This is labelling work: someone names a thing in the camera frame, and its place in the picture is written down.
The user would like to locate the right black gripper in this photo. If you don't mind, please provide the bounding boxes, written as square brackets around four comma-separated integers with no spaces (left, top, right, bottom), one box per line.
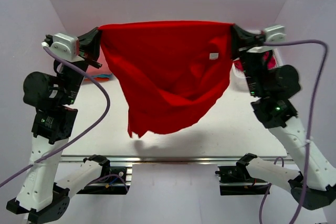
[229,23,267,96]

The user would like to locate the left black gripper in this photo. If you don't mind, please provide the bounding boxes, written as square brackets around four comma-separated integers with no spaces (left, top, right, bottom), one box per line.
[58,26,102,103]

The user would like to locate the red t shirt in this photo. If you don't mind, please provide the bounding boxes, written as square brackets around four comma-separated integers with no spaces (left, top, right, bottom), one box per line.
[99,21,232,136]

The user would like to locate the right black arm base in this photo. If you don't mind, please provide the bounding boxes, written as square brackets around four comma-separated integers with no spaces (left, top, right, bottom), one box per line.
[215,153,268,196]

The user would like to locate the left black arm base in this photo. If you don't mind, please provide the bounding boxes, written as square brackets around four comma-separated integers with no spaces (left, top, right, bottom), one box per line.
[77,155,131,195]

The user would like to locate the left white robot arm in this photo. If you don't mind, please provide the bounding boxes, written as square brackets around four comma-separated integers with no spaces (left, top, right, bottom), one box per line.
[6,28,111,223]

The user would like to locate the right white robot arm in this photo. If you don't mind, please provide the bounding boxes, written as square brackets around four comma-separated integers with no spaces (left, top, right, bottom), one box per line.
[231,25,335,210]

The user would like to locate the folded pink t shirt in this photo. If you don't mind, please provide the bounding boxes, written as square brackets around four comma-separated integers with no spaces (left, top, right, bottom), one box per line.
[87,62,111,76]

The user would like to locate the crumpled magenta t shirt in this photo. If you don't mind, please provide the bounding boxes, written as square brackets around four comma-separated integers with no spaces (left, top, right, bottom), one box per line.
[233,50,277,71]

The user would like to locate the folded orange t shirt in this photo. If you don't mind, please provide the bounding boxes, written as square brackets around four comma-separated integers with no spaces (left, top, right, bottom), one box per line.
[84,77,110,82]

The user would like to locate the folded teal t shirt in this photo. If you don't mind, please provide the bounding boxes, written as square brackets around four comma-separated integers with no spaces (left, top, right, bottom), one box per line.
[92,74,113,79]

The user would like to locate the white plastic basket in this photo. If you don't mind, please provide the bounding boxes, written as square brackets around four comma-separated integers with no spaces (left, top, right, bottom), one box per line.
[232,50,283,79]

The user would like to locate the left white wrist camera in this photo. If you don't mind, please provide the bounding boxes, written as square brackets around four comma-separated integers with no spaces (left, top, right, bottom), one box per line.
[41,33,81,62]

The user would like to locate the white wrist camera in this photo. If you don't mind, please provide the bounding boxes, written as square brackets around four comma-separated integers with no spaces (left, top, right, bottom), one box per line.
[41,33,81,62]
[248,25,286,53]

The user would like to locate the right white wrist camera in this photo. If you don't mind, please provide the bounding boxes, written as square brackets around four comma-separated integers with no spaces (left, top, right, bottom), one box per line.
[248,25,286,53]

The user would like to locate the aluminium table rail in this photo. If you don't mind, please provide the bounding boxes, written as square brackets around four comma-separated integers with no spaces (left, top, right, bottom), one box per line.
[60,155,294,165]

